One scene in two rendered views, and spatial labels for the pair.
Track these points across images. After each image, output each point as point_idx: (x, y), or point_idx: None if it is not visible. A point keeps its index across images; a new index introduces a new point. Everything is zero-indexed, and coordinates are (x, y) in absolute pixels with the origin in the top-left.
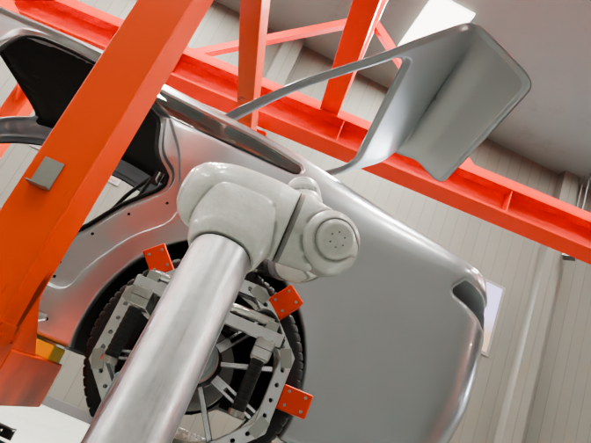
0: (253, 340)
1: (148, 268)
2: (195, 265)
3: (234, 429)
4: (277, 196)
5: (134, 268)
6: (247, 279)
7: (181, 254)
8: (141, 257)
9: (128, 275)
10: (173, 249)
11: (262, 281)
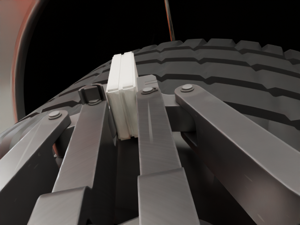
0: (277, 43)
1: (65, 61)
2: None
3: None
4: None
5: (39, 90)
6: (132, 187)
7: (78, 13)
8: (18, 89)
9: (47, 97)
10: (47, 31)
11: (208, 170)
